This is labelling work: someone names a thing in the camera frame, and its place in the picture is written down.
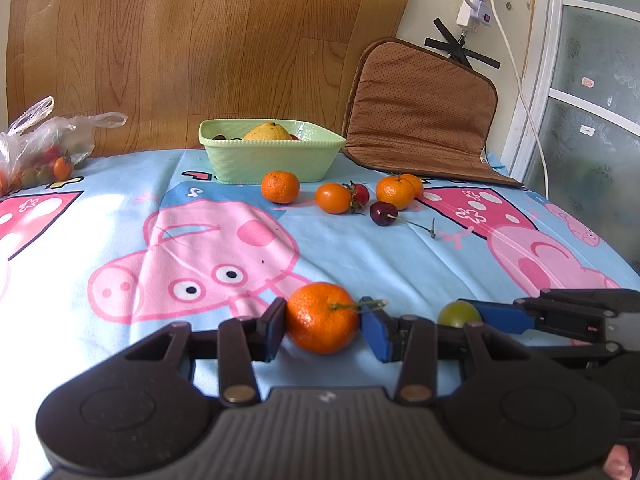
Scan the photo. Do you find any black tape cross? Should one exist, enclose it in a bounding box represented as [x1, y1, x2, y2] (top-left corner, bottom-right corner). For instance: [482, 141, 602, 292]
[424, 17, 502, 72]

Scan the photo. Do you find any large tangerine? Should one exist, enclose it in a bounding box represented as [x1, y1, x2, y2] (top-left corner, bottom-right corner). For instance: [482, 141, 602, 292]
[285, 282, 388, 355]

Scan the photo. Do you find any red cherry tomato with stem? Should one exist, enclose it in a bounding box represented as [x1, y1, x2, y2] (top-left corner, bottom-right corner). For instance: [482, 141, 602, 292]
[345, 181, 371, 213]

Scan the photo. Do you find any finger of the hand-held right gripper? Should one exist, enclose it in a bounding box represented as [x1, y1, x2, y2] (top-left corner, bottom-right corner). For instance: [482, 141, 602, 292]
[537, 332, 626, 367]
[462, 287, 640, 336]

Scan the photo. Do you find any green plastic basin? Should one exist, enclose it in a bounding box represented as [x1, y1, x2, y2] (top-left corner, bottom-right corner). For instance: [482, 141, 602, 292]
[198, 118, 346, 184]

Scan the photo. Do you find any yellow-green cherry tomato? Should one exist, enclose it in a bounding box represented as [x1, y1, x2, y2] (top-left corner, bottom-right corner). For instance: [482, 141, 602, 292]
[437, 300, 483, 328]

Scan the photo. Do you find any person's right hand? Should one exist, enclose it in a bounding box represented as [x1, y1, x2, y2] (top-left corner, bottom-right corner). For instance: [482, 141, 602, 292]
[602, 446, 635, 480]

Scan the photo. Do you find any clear plastic bag of produce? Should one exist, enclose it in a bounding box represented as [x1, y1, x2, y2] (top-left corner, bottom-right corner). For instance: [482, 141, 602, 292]
[0, 96, 128, 197]

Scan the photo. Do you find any cartoon pig printed blanket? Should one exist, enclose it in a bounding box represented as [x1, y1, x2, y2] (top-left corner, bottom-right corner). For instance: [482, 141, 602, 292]
[0, 147, 640, 480]

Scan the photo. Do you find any orange cherry tomato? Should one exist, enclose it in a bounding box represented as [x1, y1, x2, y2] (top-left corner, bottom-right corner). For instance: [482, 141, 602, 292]
[315, 183, 352, 214]

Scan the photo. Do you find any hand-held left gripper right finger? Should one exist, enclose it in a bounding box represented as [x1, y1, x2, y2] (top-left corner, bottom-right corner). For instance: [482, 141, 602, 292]
[359, 296, 528, 406]

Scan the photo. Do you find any wood-grain vinyl sheet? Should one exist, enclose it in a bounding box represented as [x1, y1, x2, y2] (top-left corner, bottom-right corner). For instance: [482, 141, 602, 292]
[0, 0, 412, 158]

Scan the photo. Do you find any white power cable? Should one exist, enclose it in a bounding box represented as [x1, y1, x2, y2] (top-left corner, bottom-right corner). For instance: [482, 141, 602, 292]
[486, 0, 551, 201]

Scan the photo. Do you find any white framed window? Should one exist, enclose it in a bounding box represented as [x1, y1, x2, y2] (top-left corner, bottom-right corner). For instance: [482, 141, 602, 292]
[500, 0, 640, 281]

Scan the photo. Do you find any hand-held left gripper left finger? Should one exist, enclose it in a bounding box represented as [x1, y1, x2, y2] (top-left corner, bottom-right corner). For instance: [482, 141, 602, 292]
[122, 297, 288, 407]

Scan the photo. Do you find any brown seat cushion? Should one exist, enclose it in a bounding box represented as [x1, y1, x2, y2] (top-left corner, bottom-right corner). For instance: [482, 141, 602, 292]
[341, 38, 523, 189]

